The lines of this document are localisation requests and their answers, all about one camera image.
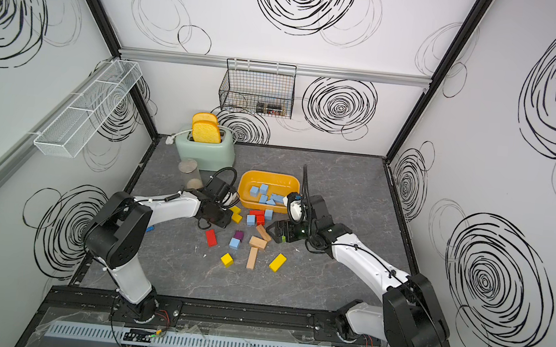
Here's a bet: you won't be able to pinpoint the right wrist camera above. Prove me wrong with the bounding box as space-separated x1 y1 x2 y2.
284 192 304 224

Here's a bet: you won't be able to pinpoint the yellow bread slice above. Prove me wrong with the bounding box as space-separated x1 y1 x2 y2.
192 120 222 144
192 112 219 128

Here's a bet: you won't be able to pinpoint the glass jar with rice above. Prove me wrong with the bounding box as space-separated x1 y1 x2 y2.
178 158 204 190

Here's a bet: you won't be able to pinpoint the purple cube block centre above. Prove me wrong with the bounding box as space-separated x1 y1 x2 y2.
234 230 244 241

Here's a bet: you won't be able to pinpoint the yellow long block front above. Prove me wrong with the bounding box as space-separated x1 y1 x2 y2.
269 253 288 273

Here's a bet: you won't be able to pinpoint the wooden block slanted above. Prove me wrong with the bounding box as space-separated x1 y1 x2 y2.
256 225 272 242

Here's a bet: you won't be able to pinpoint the mint green toaster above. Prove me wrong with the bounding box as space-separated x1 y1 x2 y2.
175 126 236 172

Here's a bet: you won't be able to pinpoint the wooden block middle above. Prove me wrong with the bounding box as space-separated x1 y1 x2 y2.
249 236 267 250

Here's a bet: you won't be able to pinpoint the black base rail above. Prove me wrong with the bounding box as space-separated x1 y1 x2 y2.
41 278 452 347

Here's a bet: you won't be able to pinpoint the yellow plastic tub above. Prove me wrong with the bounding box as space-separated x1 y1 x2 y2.
237 170 301 214

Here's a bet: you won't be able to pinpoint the long wooden block upright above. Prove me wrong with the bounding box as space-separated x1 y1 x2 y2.
246 247 259 270

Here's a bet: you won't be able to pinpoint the blue long block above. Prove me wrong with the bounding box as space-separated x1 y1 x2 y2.
270 193 284 204

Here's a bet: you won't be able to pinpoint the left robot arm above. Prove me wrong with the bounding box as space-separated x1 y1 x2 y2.
82 188 238 323

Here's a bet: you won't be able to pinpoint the white wire wall shelf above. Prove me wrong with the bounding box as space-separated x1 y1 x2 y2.
33 59 142 158

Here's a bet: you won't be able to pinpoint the white slotted cable duct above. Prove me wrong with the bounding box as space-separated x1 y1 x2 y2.
44 320 329 347

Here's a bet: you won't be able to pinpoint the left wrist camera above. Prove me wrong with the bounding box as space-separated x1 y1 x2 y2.
203 166 240 209

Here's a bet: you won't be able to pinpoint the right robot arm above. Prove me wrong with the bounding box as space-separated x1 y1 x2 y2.
268 192 450 347

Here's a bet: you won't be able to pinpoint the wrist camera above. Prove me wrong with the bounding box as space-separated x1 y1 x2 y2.
284 192 304 224
203 166 240 209

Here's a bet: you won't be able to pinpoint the front yellow bread slice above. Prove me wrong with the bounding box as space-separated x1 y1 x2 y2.
192 120 222 144

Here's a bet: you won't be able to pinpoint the black wire wall basket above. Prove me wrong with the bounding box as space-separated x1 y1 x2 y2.
218 58 298 119

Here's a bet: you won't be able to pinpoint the yellow cube block front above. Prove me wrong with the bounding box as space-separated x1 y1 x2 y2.
221 254 234 268

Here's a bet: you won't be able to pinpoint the rear yellow bread slice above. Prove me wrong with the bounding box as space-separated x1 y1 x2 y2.
192 112 219 128

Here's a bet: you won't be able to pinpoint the items in black basket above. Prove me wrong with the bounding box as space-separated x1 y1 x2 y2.
255 101 287 117

